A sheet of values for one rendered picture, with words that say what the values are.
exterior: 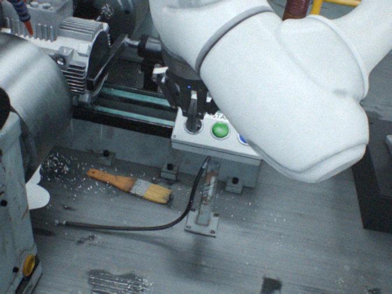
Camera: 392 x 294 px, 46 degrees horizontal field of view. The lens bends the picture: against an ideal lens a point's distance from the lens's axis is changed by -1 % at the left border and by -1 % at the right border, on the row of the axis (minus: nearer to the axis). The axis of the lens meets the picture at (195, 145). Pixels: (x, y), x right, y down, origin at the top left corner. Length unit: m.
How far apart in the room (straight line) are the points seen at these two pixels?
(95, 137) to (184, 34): 0.71
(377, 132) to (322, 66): 0.88
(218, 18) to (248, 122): 0.10
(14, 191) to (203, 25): 0.42
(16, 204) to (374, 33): 0.56
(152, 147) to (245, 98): 0.71
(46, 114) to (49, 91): 0.05
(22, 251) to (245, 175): 0.55
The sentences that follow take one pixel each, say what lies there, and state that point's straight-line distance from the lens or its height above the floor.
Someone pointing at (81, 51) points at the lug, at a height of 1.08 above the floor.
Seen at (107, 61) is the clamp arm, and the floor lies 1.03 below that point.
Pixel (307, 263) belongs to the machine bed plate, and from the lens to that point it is 1.02.
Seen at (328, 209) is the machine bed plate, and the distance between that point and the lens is 1.16.
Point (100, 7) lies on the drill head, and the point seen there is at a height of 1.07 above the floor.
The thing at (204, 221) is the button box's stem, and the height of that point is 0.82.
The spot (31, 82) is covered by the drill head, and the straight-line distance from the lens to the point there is 0.83.
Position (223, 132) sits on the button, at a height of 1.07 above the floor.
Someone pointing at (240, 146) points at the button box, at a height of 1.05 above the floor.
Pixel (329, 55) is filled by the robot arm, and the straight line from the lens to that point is 0.44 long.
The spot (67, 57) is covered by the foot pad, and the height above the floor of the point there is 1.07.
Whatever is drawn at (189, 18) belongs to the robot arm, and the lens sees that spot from 0.46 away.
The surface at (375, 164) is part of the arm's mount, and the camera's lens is 1.17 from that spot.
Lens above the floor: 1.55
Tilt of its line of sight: 37 degrees down
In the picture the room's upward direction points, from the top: 9 degrees clockwise
